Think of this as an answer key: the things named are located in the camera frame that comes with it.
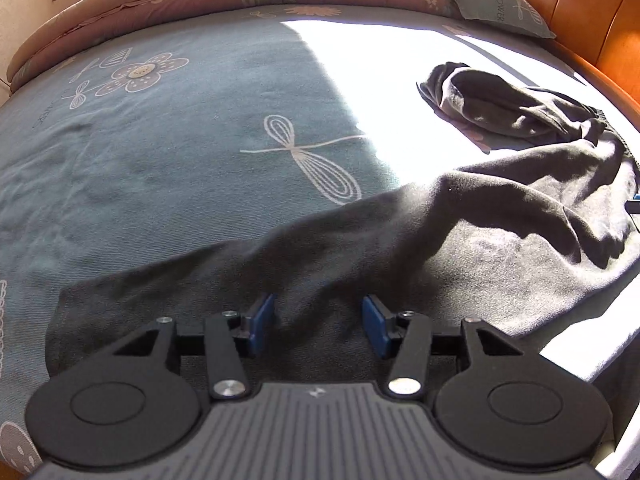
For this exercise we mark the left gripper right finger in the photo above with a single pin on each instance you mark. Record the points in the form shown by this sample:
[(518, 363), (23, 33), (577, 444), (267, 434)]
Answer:
[(490, 395)]

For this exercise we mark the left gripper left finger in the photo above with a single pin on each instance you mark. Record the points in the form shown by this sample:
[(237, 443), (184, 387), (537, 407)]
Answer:
[(142, 396)]

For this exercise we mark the black garment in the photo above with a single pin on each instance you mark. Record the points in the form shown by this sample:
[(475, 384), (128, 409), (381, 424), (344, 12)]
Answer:
[(537, 243)]

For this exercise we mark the teal patterned bed sheet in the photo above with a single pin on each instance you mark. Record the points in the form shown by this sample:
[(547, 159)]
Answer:
[(226, 127)]

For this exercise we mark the teal pillow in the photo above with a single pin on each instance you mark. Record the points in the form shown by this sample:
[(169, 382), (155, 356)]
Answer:
[(517, 16)]

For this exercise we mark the wooden headboard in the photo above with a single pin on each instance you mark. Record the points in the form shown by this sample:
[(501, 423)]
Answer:
[(605, 33)]

